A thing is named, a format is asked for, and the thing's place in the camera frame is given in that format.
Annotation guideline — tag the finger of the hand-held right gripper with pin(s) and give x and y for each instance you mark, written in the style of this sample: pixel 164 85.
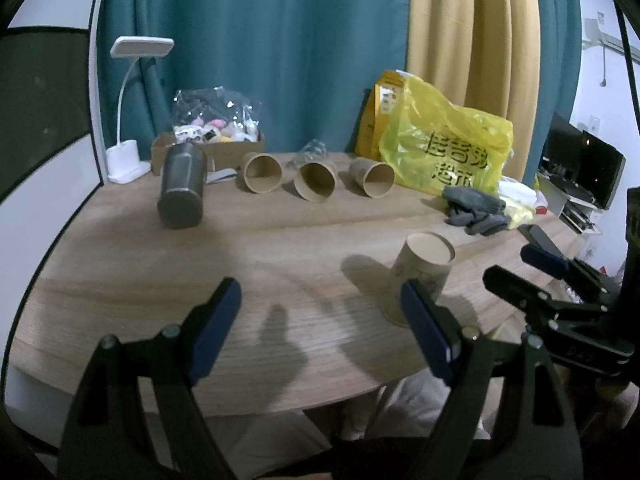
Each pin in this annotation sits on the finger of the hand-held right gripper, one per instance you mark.
pixel 510 285
pixel 540 257

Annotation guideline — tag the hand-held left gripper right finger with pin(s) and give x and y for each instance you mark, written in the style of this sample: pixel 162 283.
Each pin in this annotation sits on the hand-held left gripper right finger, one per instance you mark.
pixel 425 330

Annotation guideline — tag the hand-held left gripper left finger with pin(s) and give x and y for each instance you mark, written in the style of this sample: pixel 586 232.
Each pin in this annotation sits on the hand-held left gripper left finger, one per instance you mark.
pixel 217 330

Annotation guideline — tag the printed brown paper cup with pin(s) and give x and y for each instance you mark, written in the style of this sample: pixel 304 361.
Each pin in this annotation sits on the printed brown paper cup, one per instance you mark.
pixel 422 265

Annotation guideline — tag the plain brown paper cup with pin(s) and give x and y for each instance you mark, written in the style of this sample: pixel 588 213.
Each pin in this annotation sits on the plain brown paper cup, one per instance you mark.
pixel 261 172
pixel 372 176
pixel 315 182

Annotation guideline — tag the yellow and white cloth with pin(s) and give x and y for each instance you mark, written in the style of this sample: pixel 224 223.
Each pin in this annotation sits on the yellow and white cloth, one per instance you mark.
pixel 520 210

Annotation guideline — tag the white side table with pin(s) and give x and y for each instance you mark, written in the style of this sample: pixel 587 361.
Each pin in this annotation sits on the white side table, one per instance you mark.
pixel 575 205

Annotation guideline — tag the pair of grey gloves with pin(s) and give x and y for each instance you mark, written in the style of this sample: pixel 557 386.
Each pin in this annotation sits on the pair of grey gloves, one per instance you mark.
pixel 472 205

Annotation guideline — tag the black monitor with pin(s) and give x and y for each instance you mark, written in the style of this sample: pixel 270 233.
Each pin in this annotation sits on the black monitor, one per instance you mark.
pixel 560 145
pixel 602 170

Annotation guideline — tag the dark grey metal bottle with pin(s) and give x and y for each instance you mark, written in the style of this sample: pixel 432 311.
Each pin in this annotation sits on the dark grey metal bottle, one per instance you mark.
pixel 182 185

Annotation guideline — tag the yellow plastic shopping bag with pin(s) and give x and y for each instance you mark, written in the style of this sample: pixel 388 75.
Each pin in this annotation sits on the yellow plastic shopping bag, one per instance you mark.
pixel 440 130

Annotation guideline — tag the cardboard box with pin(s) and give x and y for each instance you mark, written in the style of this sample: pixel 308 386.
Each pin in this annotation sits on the cardboard box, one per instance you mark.
pixel 225 152

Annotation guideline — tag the white desk lamp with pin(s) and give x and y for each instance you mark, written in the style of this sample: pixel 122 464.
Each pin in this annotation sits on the white desk lamp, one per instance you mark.
pixel 125 160

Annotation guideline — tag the narrow teal curtain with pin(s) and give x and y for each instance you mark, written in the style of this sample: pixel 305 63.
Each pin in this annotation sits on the narrow teal curtain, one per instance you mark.
pixel 555 60

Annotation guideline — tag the crumpled clear plastic wrapper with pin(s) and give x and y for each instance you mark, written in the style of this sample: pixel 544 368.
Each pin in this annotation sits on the crumpled clear plastic wrapper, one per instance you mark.
pixel 312 150

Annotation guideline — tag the orange paper package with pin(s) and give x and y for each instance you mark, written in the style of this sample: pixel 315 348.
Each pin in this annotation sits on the orange paper package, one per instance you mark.
pixel 369 125

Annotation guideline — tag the clear plastic bag of toys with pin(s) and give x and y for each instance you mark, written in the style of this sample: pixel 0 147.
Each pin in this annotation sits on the clear plastic bag of toys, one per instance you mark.
pixel 210 105

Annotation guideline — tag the black stand pole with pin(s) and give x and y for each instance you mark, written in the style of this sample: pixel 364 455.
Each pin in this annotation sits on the black stand pole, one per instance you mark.
pixel 627 45

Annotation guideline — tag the yellow curtain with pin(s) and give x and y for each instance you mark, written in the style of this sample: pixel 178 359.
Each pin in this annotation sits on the yellow curtain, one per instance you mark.
pixel 470 35

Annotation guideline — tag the black and white reflector panel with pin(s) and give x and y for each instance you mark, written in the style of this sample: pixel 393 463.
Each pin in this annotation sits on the black and white reflector panel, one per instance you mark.
pixel 45 110

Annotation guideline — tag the wide teal curtain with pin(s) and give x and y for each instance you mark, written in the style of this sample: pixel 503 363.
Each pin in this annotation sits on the wide teal curtain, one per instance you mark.
pixel 260 50

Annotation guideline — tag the white wall conduit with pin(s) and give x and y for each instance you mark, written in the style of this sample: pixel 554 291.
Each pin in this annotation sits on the white wall conduit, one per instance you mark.
pixel 607 37

